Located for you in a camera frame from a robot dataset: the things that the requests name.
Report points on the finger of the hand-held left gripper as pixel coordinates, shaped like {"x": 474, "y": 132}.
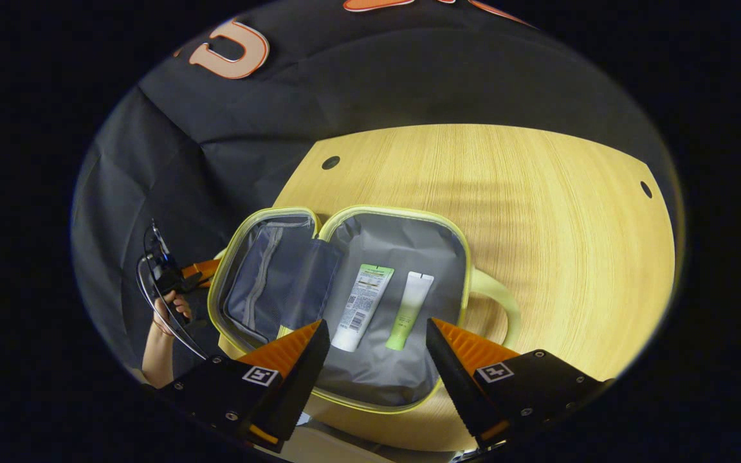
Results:
{"x": 206, "y": 270}

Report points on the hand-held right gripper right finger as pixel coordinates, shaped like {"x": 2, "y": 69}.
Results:
{"x": 457, "y": 388}

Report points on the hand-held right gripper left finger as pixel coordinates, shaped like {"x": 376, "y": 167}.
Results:
{"x": 300, "y": 388}

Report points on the white green gradient cosmetic tube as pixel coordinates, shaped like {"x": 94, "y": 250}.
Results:
{"x": 412, "y": 302}

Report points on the white cosmetic tube green label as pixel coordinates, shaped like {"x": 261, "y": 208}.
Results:
{"x": 364, "y": 302}

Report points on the pale yellow soft suitcase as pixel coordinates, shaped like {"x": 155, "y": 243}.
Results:
{"x": 396, "y": 244}

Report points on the black backdrop cloth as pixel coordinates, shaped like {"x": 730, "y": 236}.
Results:
{"x": 216, "y": 128}

